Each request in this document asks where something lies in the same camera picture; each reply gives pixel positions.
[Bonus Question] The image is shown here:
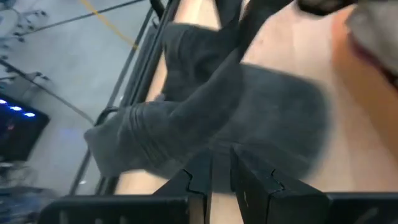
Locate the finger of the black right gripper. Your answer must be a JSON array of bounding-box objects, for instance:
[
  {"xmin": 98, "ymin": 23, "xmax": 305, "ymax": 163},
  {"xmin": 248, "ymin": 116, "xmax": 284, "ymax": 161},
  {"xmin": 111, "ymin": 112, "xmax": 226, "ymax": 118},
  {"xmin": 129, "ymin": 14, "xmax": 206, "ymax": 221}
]
[
  {"xmin": 236, "ymin": 0, "xmax": 294, "ymax": 62},
  {"xmin": 214, "ymin": 0, "xmax": 244, "ymax": 29}
]

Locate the yellow power cable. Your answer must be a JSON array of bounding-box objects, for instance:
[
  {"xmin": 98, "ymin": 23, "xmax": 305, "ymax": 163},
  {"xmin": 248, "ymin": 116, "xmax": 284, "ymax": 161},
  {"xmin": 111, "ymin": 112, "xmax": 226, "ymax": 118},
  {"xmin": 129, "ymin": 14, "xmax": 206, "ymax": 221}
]
[{"xmin": 79, "ymin": 0, "xmax": 140, "ymax": 50}]

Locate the dark charcoal baseball cap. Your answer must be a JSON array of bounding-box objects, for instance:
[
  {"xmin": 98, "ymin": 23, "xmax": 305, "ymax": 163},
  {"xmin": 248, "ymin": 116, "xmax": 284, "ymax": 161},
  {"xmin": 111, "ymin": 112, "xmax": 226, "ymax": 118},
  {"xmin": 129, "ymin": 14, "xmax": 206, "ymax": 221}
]
[{"xmin": 83, "ymin": 21, "xmax": 331, "ymax": 194}]

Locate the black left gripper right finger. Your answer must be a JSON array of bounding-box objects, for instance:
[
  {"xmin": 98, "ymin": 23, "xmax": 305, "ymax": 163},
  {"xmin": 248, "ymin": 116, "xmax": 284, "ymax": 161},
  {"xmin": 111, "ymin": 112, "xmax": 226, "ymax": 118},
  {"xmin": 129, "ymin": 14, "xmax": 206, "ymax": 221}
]
[{"xmin": 229, "ymin": 144, "xmax": 398, "ymax": 224}]

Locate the black perforated computer case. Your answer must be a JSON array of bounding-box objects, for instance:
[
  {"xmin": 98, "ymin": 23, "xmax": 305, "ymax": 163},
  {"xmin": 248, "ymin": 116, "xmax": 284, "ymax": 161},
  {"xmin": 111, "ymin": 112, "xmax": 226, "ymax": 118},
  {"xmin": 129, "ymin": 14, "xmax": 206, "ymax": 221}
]
[{"xmin": 0, "ymin": 93, "xmax": 51, "ymax": 163}]

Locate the orange translucent plastic bin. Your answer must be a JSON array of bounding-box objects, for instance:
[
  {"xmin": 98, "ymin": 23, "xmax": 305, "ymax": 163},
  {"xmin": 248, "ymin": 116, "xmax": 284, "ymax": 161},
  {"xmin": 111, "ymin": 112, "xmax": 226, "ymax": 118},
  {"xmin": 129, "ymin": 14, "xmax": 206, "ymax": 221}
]
[{"xmin": 330, "ymin": 12, "xmax": 398, "ymax": 159}]

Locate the beige baseball cap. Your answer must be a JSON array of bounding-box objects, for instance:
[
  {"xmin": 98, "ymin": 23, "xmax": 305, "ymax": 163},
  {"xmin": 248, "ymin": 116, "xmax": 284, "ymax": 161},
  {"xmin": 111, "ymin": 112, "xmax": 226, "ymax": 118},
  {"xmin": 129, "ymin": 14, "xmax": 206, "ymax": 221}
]
[{"xmin": 346, "ymin": 0, "xmax": 398, "ymax": 78}]

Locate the black floor cable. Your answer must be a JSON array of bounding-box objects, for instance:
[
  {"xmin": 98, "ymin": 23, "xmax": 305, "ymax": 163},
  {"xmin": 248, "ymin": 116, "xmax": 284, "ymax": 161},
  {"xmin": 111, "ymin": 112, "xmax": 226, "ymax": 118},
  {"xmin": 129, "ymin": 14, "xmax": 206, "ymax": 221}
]
[{"xmin": 0, "ymin": 58, "xmax": 96, "ymax": 124}]

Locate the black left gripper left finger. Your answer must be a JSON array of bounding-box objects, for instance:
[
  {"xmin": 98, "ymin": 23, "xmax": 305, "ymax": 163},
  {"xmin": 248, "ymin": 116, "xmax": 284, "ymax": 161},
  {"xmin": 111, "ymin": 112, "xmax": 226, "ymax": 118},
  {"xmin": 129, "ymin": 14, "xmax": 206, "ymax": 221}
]
[{"xmin": 39, "ymin": 148, "xmax": 215, "ymax": 224}]

